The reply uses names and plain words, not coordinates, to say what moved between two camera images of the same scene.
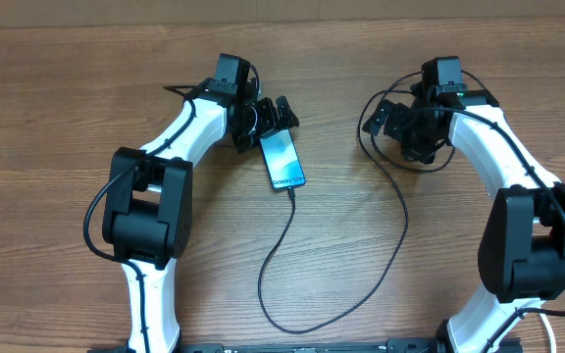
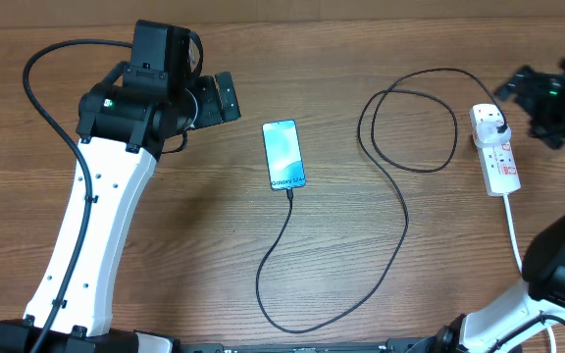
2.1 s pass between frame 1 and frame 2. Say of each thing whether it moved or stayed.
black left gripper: moved
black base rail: stayed
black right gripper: moved
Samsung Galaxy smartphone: stayed
